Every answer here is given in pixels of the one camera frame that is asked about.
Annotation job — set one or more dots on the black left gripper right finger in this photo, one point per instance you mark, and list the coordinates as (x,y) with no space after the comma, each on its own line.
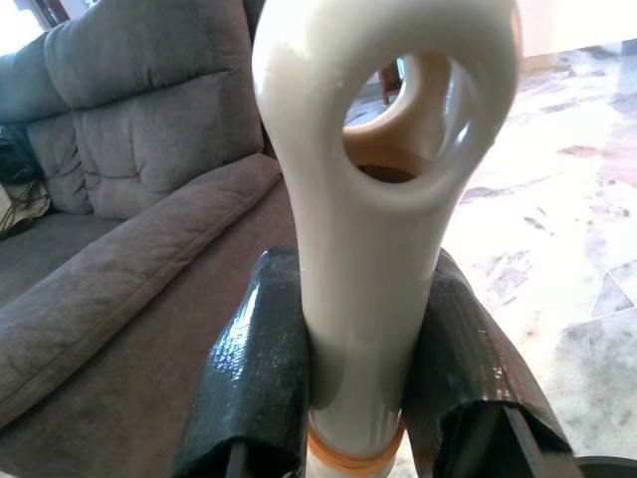
(458,358)

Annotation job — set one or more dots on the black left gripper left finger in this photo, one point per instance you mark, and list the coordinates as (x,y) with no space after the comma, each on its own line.
(259,388)

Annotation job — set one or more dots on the grey fabric sofa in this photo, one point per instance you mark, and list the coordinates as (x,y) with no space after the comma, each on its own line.
(149,149)

